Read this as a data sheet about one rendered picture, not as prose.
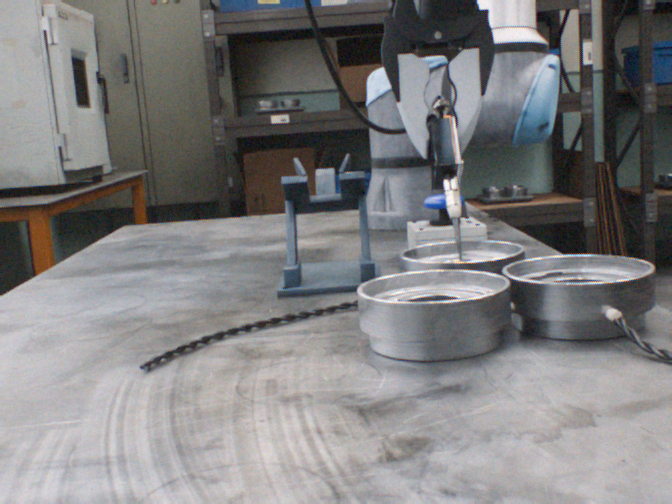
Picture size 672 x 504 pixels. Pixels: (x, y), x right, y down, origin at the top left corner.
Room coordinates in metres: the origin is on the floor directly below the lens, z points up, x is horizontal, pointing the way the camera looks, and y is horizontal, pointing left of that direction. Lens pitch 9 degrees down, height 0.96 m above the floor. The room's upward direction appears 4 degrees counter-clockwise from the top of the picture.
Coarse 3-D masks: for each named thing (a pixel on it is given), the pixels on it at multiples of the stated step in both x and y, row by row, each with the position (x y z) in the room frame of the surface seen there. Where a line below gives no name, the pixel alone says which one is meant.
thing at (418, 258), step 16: (400, 256) 0.67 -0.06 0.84; (416, 256) 0.70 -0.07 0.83; (432, 256) 0.71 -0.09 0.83; (448, 256) 0.71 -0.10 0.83; (464, 256) 0.71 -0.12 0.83; (480, 256) 0.70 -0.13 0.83; (496, 256) 0.69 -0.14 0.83; (512, 256) 0.63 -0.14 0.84; (400, 272) 0.67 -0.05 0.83; (496, 272) 0.62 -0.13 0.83
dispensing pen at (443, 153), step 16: (432, 112) 0.72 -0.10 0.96; (432, 128) 0.69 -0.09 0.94; (448, 128) 0.69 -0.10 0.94; (432, 144) 0.68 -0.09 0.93; (448, 144) 0.68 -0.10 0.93; (432, 160) 0.69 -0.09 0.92; (448, 160) 0.67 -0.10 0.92; (432, 176) 0.70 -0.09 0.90; (448, 176) 0.68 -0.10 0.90; (448, 192) 0.67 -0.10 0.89; (448, 208) 0.66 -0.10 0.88
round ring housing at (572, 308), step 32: (576, 256) 0.61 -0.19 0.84; (608, 256) 0.60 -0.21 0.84; (512, 288) 0.55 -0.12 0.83; (544, 288) 0.52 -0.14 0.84; (576, 288) 0.51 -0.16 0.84; (608, 288) 0.51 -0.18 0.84; (640, 288) 0.52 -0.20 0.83; (544, 320) 0.53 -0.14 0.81; (576, 320) 0.51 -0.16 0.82; (608, 320) 0.51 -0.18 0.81; (640, 320) 0.53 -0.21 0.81
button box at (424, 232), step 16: (416, 224) 0.82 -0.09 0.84; (432, 224) 0.80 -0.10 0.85; (448, 224) 0.79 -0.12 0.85; (464, 224) 0.80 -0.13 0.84; (480, 224) 0.79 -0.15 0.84; (416, 240) 0.78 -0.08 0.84; (432, 240) 0.78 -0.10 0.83; (448, 240) 0.78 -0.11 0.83; (464, 240) 0.78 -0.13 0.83; (480, 240) 0.78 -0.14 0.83
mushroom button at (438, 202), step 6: (426, 198) 0.82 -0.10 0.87; (432, 198) 0.80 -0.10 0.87; (438, 198) 0.80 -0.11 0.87; (444, 198) 0.79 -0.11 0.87; (462, 198) 0.81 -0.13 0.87; (426, 204) 0.80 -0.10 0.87; (432, 204) 0.80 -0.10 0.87; (438, 204) 0.79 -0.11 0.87; (444, 204) 0.79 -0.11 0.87; (462, 204) 0.80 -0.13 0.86; (438, 210) 0.81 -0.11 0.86; (444, 210) 0.80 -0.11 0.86; (444, 216) 0.80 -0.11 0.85
